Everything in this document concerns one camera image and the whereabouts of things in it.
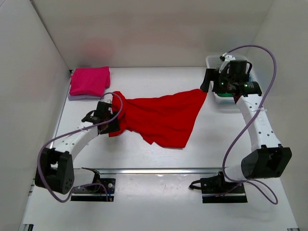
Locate red t-shirt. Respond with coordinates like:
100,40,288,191
109,89,207,149

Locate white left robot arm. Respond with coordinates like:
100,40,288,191
34,101,123,195

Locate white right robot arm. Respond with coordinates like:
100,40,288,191
200,55,292,193

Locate white plastic mesh basket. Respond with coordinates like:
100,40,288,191
205,54,254,104

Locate crumpled green t-shirt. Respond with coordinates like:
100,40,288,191
217,93,233,99

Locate folded pink t-shirt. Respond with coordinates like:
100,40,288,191
69,66,111,97

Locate folded lavender t-shirt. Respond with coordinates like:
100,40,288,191
67,93,101,101

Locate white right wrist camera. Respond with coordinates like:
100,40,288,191
219,53,236,73

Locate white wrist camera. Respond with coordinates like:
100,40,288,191
101,100,112,107
219,53,236,73

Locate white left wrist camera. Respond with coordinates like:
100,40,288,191
101,100,112,107

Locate aluminium table edge rail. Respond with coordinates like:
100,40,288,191
96,167,222,175

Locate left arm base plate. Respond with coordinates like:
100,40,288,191
70,174,116,202

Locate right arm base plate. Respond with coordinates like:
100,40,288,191
189,176,248,204

